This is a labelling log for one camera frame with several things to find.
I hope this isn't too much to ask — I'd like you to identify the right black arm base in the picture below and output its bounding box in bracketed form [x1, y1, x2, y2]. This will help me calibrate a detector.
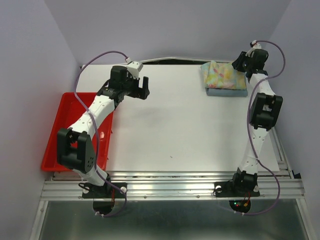
[212, 173, 260, 214]

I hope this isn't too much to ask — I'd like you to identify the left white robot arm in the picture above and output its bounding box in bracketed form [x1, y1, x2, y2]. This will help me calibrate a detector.
[56, 61, 150, 197]

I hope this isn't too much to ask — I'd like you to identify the floral pastel skirt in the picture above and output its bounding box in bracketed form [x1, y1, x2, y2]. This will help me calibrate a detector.
[200, 61, 247, 90]

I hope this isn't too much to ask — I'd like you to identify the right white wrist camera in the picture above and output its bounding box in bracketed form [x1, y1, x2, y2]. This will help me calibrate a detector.
[246, 40, 262, 57]

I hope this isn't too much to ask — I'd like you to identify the blue denim skirt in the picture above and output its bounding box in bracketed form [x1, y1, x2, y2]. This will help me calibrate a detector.
[205, 88, 248, 97]

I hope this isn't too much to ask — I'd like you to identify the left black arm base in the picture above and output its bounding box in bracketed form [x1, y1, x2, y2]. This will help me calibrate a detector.
[78, 182, 126, 218]

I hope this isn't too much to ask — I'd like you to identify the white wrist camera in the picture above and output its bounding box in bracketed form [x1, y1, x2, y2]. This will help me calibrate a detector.
[126, 61, 143, 79]
[246, 40, 262, 57]

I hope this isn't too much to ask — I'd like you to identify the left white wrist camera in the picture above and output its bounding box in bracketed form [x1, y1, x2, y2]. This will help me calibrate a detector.
[126, 61, 143, 79]

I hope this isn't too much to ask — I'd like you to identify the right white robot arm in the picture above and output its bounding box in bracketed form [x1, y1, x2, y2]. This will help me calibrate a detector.
[230, 48, 283, 195]

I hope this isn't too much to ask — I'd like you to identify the aluminium frame rail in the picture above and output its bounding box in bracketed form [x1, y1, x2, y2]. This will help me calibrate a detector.
[40, 170, 305, 201]

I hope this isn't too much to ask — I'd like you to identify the red plastic tray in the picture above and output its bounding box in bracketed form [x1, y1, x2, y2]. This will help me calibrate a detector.
[40, 91, 115, 172]

